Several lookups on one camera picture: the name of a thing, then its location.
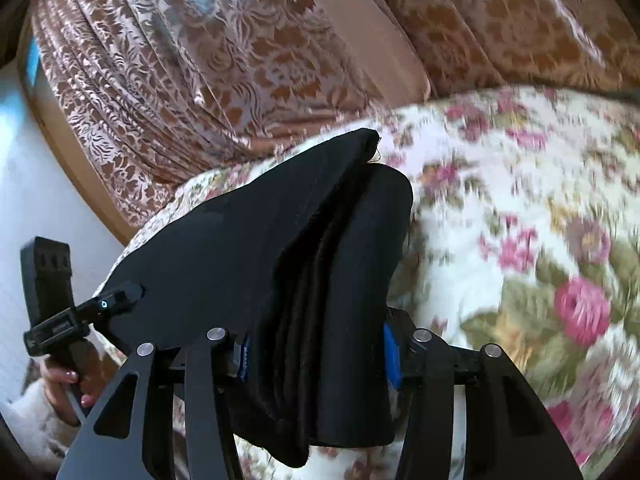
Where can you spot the person's left hand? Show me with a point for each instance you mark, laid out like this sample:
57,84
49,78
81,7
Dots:
60,385

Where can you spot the wooden window frame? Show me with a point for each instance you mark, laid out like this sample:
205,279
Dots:
65,150

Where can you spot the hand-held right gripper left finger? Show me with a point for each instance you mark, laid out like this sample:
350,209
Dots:
243,360

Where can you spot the floral bedsheet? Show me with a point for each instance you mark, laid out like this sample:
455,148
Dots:
500,220

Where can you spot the person's left forearm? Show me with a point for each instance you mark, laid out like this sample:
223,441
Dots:
30,425

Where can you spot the brown patterned curtain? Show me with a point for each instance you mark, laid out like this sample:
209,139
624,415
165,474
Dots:
165,85
515,25

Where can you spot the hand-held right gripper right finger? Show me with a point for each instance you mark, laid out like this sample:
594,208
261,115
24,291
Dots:
391,360

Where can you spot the plain tan curtain panel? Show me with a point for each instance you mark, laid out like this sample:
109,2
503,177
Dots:
365,25

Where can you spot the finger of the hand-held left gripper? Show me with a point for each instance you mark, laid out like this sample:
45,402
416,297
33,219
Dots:
117,300

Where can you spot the black pants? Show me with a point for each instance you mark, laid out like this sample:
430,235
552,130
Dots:
280,240

